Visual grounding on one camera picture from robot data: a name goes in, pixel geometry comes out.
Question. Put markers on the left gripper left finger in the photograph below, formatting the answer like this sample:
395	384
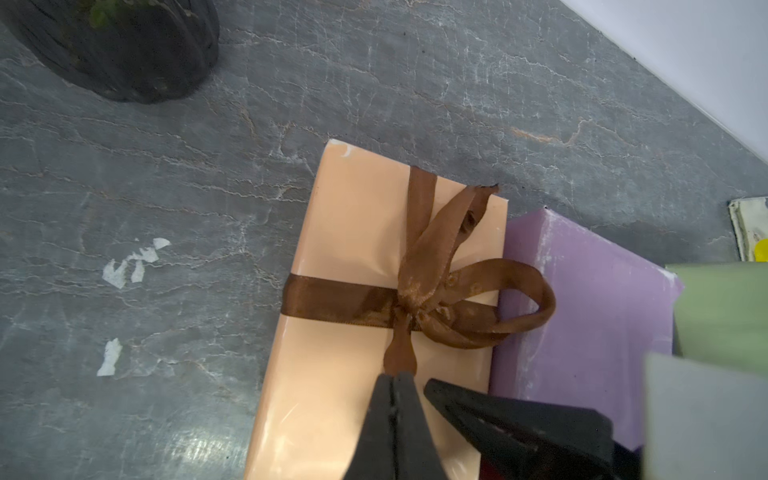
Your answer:
374	455

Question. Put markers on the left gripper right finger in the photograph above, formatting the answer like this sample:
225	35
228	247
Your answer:
415	454

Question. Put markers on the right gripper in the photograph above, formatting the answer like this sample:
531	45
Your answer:
533	440

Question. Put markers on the brown ribbon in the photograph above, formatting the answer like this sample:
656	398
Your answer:
430	296

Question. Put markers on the purple gift box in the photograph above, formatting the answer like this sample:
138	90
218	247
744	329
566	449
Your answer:
613	308

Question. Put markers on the green gift box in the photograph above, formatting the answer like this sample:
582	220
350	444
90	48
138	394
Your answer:
720	317

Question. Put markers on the yellow ribbon of red box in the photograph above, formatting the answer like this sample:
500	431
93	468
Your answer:
760	251

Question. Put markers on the dark glass vase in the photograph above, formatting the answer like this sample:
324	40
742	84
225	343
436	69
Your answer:
128	51

